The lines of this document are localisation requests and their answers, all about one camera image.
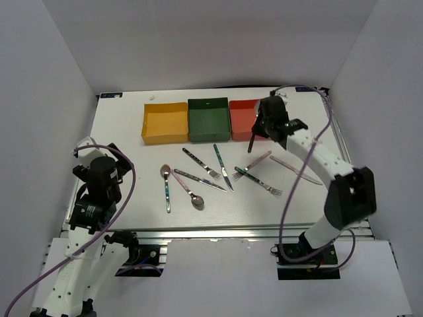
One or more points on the teal handled knife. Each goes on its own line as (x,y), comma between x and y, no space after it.
(223,169)

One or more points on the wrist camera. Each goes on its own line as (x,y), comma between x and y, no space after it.
(281,94)
(86,156)

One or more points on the black patterned handle knife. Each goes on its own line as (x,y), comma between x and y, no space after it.
(200,180)

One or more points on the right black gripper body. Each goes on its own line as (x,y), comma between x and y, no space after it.
(261,125)

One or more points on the right blue corner label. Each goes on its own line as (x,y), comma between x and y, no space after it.
(305,89)

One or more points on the teal handled fork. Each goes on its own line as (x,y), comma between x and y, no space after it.
(257,181)

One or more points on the teal handled spoon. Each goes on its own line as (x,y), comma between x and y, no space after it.
(165,171)

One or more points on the pink handled spoon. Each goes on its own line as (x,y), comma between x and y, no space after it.
(196,200)

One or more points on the black handled spoon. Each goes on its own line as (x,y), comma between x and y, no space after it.
(251,143)

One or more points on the yellow paper box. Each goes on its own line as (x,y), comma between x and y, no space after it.
(165,123)

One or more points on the blue corner label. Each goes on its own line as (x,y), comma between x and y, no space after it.
(305,89)
(111,95)

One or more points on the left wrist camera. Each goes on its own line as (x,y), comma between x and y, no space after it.
(86,156)

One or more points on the left blue corner label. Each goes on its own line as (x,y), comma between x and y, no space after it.
(111,95)

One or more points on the pink handled knife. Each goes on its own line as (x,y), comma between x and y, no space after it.
(296,171)

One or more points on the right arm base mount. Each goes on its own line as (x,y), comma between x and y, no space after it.
(323,266)

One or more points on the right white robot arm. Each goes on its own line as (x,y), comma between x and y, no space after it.
(350,190)

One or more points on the black patterned handle fork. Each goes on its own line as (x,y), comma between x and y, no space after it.
(210,171)

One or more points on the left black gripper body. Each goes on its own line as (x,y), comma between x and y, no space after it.
(123,166)

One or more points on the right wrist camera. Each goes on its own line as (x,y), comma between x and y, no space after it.
(281,94)

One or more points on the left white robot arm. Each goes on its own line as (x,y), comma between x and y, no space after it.
(91,257)

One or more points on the red paper box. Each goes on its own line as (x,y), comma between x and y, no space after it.
(243,116)

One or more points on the green paper box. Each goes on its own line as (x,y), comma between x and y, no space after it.
(209,120)

